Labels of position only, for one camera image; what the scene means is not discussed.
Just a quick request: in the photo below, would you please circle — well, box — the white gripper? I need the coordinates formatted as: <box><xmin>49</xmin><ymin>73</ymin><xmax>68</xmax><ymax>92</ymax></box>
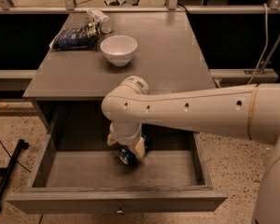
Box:
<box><xmin>107</xmin><ymin>121</ymin><xmax>146</xmax><ymax>161</ymax></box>

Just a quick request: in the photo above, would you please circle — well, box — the grey cabinet counter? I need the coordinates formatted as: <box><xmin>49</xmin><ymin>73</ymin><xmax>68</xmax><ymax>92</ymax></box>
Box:
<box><xmin>22</xmin><ymin>11</ymin><xmax>219</xmax><ymax>133</ymax></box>

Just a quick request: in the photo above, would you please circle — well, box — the blue pepsi can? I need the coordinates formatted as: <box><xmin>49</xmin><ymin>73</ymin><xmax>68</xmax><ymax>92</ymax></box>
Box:
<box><xmin>118</xmin><ymin>134</ymin><xmax>152</xmax><ymax>165</ymax></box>

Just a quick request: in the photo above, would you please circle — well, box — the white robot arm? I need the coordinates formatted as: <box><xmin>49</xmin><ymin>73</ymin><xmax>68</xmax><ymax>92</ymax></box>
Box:
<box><xmin>102</xmin><ymin>76</ymin><xmax>280</xmax><ymax>224</ymax></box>

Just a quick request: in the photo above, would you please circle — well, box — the open grey drawer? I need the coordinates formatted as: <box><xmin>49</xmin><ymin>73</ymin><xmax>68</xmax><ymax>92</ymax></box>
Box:
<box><xmin>7</xmin><ymin>101</ymin><xmax>228</xmax><ymax>214</ymax></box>

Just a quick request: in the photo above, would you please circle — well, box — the metal drawer knob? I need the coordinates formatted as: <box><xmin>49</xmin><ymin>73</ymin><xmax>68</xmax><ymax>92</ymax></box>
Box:
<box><xmin>116</xmin><ymin>204</ymin><xmax>125</xmax><ymax>216</ymax></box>

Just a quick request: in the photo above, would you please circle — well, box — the white cable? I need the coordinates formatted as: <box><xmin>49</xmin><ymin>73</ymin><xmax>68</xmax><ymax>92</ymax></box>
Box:
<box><xmin>214</xmin><ymin>3</ymin><xmax>269</xmax><ymax>89</ymax></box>

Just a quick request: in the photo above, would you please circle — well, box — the white bowl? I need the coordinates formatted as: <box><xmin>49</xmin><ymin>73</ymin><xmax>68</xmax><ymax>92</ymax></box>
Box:
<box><xmin>101</xmin><ymin>35</ymin><xmax>138</xmax><ymax>66</ymax></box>

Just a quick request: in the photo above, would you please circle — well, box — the black stand leg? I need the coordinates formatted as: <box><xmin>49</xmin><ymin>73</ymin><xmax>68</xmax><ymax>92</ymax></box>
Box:
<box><xmin>0</xmin><ymin>139</ymin><xmax>29</xmax><ymax>212</ymax></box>

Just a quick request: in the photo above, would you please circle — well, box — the blue chip bag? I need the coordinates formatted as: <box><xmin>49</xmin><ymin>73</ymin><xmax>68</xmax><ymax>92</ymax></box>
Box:
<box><xmin>49</xmin><ymin>21</ymin><xmax>100</xmax><ymax>50</ymax></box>

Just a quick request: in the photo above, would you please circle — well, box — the black floor cable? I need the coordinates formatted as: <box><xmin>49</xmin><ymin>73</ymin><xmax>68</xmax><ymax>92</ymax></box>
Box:
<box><xmin>0</xmin><ymin>126</ymin><xmax>32</xmax><ymax>174</ymax></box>

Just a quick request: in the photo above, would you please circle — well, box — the clear plastic bottle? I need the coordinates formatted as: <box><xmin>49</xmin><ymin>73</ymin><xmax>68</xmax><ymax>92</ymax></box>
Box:
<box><xmin>87</xmin><ymin>8</ymin><xmax>114</xmax><ymax>35</ymax></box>

